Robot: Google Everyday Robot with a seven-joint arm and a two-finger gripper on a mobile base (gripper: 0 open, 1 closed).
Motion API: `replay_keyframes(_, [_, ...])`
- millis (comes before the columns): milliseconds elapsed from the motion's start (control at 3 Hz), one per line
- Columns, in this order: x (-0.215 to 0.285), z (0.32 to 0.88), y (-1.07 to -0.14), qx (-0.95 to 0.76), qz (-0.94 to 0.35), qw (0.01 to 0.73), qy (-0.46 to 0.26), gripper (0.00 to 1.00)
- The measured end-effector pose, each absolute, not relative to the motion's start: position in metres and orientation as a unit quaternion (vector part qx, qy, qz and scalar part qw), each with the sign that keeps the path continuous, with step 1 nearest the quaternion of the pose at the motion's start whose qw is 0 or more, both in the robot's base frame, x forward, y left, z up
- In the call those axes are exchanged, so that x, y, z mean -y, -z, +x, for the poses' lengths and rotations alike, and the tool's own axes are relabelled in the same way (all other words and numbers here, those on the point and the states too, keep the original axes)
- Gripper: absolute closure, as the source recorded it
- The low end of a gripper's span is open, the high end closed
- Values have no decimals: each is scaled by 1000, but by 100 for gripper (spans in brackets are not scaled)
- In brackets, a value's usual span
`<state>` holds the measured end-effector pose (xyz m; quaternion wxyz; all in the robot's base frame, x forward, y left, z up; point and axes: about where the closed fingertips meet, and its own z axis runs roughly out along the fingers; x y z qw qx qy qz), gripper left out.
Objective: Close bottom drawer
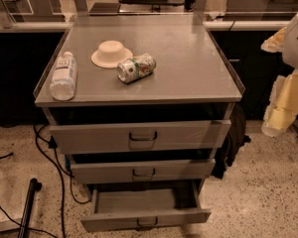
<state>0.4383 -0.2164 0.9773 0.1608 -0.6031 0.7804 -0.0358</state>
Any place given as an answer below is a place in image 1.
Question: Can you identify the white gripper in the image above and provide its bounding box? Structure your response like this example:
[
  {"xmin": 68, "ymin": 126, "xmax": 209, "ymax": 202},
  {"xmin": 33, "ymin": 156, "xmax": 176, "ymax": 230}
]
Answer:
[{"xmin": 261, "ymin": 27, "xmax": 298, "ymax": 132}]

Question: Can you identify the grey bottom drawer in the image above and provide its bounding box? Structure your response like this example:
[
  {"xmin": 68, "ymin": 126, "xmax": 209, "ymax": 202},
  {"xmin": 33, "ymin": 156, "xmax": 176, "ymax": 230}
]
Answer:
[{"xmin": 80, "ymin": 180, "xmax": 211, "ymax": 232}]

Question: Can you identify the grey drawer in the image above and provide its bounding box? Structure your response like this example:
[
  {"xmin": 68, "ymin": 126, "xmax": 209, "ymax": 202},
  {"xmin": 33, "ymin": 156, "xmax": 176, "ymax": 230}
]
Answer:
[
  {"xmin": 51, "ymin": 120, "xmax": 230, "ymax": 155},
  {"xmin": 72, "ymin": 160, "xmax": 215, "ymax": 184},
  {"xmin": 80, "ymin": 180, "xmax": 211, "ymax": 232}
]

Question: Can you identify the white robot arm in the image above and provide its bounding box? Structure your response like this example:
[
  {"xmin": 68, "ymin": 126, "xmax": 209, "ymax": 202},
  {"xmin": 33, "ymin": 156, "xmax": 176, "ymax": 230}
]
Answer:
[{"xmin": 261, "ymin": 13, "xmax": 298, "ymax": 137}]

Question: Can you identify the grey drawer cabinet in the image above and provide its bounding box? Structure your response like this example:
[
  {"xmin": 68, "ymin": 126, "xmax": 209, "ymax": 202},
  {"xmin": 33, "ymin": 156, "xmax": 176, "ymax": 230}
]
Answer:
[{"xmin": 33, "ymin": 13, "xmax": 246, "ymax": 196}]

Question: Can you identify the grey middle drawer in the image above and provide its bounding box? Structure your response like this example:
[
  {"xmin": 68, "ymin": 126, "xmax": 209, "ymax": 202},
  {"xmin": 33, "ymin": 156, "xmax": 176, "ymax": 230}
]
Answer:
[{"xmin": 72, "ymin": 160, "xmax": 215, "ymax": 184}]

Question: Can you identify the grey top drawer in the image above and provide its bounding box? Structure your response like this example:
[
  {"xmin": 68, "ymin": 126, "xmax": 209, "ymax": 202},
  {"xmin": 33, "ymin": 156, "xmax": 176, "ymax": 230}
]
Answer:
[{"xmin": 51, "ymin": 120, "xmax": 230, "ymax": 155}]

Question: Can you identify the green silver soda can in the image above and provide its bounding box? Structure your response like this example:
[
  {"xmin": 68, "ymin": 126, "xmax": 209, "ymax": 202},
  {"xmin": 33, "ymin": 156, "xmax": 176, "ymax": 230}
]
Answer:
[{"xmin": 117, "ymin": 54, "xmax": 156, "ymax": 83}]

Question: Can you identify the white upturned bowl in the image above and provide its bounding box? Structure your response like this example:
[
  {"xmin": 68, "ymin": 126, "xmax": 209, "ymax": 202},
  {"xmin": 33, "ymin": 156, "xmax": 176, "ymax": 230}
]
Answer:
[{"xmin": 91, "ymin": 41, "xmax": 133, "ymax": 68}]

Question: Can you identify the clear plastic water bottle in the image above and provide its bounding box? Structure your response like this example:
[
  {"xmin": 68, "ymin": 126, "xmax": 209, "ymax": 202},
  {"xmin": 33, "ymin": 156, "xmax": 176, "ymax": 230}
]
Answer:
[{"xmin": 50, "ymin": 52, "xmax": 77, "ymax": 101}]

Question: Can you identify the black pole on floor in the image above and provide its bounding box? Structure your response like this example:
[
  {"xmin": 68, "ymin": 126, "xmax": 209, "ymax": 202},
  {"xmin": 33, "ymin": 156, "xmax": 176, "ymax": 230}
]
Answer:
[{"xmin": 18, "ymin": 178, "xmax": 42, "ymax": 238}]

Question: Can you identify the black floor cable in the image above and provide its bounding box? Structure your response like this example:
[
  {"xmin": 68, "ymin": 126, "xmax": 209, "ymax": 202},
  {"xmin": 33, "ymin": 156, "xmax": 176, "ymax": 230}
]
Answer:
[
  {"xmin": 33, "ymin": 124, "xmax": 91, "ymax": 238},
  {"xmin": 0, "ymin": 190, "xmax": 59, "ymax": 238}
]

